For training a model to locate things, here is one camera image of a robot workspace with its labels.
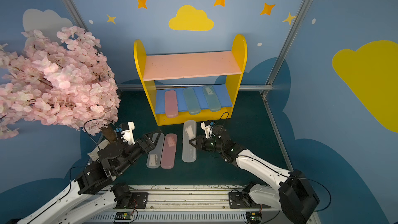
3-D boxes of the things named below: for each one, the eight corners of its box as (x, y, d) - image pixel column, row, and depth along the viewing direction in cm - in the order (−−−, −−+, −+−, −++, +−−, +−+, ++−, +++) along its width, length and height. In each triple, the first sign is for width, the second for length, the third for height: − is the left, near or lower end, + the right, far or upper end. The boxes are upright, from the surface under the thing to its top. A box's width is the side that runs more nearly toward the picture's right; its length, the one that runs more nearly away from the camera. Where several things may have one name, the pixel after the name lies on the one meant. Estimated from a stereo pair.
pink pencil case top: (160, 169, 87) (159, 168, 85) (165, 135, 101) (165, 133, 99) (174, 169, 87) (174, 168, 85) (178, 135, 101) (178, 133, 99)
